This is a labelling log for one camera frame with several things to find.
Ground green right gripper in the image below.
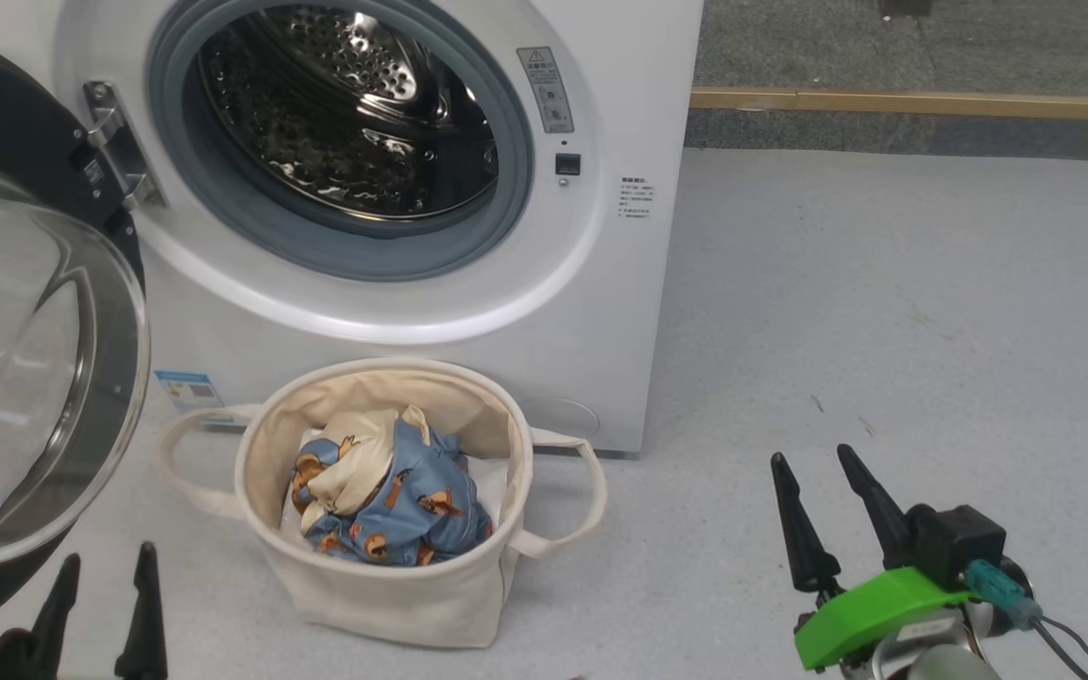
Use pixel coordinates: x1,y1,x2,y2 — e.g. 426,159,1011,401
771,444,975,680

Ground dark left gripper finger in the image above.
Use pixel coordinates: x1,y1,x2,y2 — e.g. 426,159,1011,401
29,552,82,680
114,541,169,680

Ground blue bear-print clothes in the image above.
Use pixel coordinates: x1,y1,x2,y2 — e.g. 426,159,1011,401
289,404,495,568

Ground cream canvas laundry basket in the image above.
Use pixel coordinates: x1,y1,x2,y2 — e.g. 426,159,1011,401
157,356,609,650

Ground white cloth basket liner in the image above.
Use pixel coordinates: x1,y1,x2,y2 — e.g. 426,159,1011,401
278,427,511,549

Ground white front-load washing machine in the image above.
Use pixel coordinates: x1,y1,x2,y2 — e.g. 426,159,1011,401
0,0,706,456

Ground metal door hinge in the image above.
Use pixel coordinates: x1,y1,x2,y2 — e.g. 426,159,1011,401
81,80,167,211

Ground blue energy label sticker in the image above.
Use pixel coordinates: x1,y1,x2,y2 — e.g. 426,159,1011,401
154,369,225,414

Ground white round filter cover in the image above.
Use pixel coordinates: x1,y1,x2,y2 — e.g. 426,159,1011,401
518,397,602,441

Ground clear text notice label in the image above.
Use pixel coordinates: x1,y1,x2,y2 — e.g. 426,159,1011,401
618,175,655,221

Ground grey warning sticker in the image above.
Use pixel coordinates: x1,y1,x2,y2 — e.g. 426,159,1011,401
517,46,575,134

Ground steel perforated drum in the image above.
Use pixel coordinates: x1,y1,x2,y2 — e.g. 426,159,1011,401
196,5,500,221

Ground teal plug black cable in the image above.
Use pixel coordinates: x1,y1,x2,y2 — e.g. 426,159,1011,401
964,559,1088,680

